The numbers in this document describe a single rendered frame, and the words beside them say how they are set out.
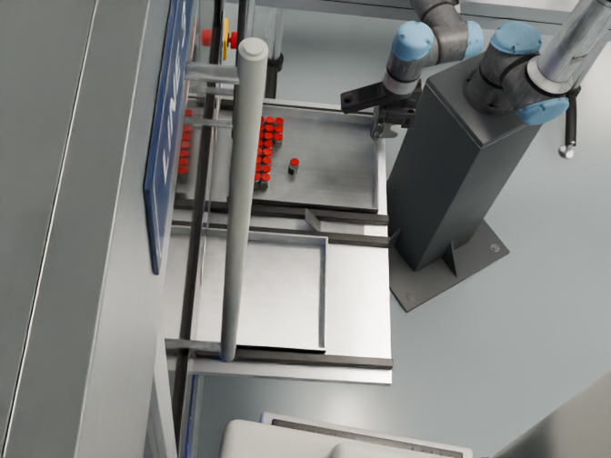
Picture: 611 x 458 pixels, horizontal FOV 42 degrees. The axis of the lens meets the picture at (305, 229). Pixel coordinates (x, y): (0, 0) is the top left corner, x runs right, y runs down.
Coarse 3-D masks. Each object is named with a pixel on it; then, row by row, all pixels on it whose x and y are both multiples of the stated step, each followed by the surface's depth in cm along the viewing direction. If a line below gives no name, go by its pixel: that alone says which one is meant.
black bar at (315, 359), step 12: (240, 360) 162; (252, 360) 162; (264, 360) 162; (276, 360) 162; (288, 360) 162; (300, 360) 162; (312, 360) 162; (324, 360) 162; (336, 360) 163; (348, 360) 163; (360, 360) 163; (372, 360) 164; (384, 360) 164
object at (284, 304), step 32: (224, 256) 173; (256, 256) 174; (288, 256) 175; (320, 256) 176; (256, 288) 170; (288, 288) 171; (320, 288) 172; (256, 320) 167; (288, 320) 168; (320, 320) 168; (320, 352) 163
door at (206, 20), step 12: (204, 0) 111; (216, 0) 151; (204, 12) 113; (216, 12) 155; (204, 24) 115; (216, 24) 159; (204, 36) 118; (204, 48) 120; (204, 60) 123; (204, 108) 134; (204, 132) 141; (204, 144) 145
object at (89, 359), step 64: (0, 0) 43; (64, 0) 44; (128, 0) 44; (0, 64) 41; (64, 64) 42; (128, 64) 42; (0, 128) 39; (64, 128) 40; (128, 128) 40; (0, 192) 38; (64, 192) 38; (128, 192) 42; (0, 256) 36; (64, 256) 37; (128, 256) 44; (0, 320) 35; (64, 320) 35; (128, 320) 46; (192, 320) 130; (0, 384) 33; (64, 384) 34; (128, 384) 48; (0, 448) 32; (64, 448) 33; (128, 448) 51
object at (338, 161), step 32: (288, 128) 191; (320, 128) 192; (352, 128) 193; (288, 160) 187; (320, 160) 188; (352, 160) 189; (256, 192) 182; (288, 192) 183; (320, 192) 184; (352, 192) 185
